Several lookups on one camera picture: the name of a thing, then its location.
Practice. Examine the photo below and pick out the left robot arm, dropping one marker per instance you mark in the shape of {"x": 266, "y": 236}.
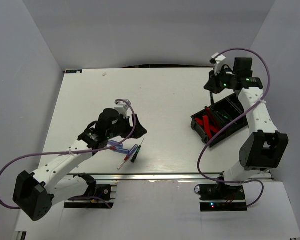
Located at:
{"x": 35, "y": 193}

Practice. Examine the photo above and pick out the black divided container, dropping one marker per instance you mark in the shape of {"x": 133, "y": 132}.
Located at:
{"x": 230, "y": 106}

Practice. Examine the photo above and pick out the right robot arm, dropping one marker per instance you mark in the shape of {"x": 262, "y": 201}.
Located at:
{"x": 165, "y": 104}

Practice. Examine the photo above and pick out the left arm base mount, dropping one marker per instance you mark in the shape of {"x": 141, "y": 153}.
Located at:
{"x": 96, "y": 196}

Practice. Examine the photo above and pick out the blue handle screwdriver tilted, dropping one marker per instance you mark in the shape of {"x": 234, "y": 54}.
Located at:
{"x": 130, "y": 153}

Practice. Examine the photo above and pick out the green black precision screwdriver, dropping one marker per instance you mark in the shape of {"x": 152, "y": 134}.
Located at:
{"x": 136, "y": 152}
{"x": 222, "y": 115}

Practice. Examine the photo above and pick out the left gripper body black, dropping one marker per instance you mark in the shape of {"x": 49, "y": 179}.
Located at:
{"x": 122, "y": 128}

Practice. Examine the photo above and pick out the blue handle screwdriver lower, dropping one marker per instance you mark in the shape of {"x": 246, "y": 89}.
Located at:
{"x": 120, "y": 150}

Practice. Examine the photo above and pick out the blue handle screwdriver upper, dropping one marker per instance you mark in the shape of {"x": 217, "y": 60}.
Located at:
{"x": 115, "y": 144}

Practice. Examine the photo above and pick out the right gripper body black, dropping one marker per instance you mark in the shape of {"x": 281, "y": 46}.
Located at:
{"x": 221, "y": 82}

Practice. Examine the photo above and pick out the blue label sticker left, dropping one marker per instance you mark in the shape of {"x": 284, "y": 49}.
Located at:
{"x": 73, "y": 71}

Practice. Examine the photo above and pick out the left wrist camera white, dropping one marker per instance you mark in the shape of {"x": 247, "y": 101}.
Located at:
{"x": 122, "y": 107}

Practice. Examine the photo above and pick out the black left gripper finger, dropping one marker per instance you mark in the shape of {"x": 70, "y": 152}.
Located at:
{"x": 142, "y": 132}
{"x": 135, "y": 125}

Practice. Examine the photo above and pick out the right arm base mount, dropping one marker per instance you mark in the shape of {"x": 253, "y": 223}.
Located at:
{"x": 221, "y": 198}

